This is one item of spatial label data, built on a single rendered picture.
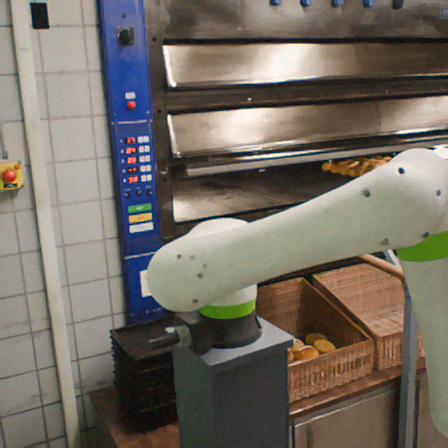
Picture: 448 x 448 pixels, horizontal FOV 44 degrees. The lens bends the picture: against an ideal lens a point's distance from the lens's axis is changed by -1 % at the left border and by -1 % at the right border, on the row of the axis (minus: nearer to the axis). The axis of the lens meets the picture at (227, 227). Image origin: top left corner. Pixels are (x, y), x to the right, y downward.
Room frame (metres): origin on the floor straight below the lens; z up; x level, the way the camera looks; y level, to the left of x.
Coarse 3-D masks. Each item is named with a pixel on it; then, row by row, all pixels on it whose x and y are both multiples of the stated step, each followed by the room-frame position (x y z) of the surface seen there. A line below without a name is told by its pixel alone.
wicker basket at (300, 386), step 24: (264, 288) 2.31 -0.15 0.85; (288, 288) 2.36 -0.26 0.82; (312, 288) 2.33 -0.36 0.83; (264, 312) 2.27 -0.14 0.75; (288, 312) 2.32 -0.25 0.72; (312, 312) 2.33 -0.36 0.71; (336, 312) 2.18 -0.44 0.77; (336, 336) 2.18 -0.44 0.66; (360, 336) 2.05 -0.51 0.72; (312, 360) 1.86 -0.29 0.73; (336, 360) 1.91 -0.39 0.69; (360, 360) 2.05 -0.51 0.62; (312, 384) 1.86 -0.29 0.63; (336, 384) 1.91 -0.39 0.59
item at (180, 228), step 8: (264, 208) 2.41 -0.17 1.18; (272, 208) 2.40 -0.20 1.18; (280, 208) 2.40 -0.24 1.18; (288, 208) 2.41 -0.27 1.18; (216, 216) 2.30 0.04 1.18; (224, 216) 2.29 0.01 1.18; (232, 216) 2.28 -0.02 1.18; (240, 216) 2.30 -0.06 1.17; (248, 216) 2.32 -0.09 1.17; (256, 216) 2.33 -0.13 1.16; (264, 216) 2.35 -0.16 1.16; (176, 224) 2.19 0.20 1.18; (184, 224) 2.19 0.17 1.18; (192, 224) 2.20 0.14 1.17; (176, 232) 2.17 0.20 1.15; (184, 232) 2.18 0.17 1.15
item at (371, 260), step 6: (360, 258) 1.66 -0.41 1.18; (366, 258) 1.64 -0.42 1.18; (372, 258) 1.62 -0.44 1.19; (378, 258) 1.61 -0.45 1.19; (372, 264) 1.61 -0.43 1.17; (378, 264) 1.59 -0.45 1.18; (384, 264) 1.57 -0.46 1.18; (390, 264) 1.56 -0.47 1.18; (384, 270) 1.56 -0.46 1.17; (390, 270) 1.54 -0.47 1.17; (396, 270) 1.53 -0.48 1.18; (396, 276) 1.52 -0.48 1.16; (402, 276) 1.50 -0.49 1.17
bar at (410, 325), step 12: (384, 252) 2.08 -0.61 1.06; (396, 264) 2.03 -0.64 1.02; (408, 300) 1.95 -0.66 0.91; (408, 312) 1.95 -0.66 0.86; (408, 324) 1.94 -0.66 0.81; (408, 336) 1.94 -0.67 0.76; (408, 348) 1.94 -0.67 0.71; (408, 360) 1.94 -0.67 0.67; (408, 372) 1.94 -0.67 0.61; (408, 384) 1.94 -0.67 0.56; (408, 396) 1.94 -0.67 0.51; (408, 408) 1.94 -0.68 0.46; (408, 420) 1.94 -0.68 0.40; (408, 432) 1.94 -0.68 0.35; (408, 444) 1.94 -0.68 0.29
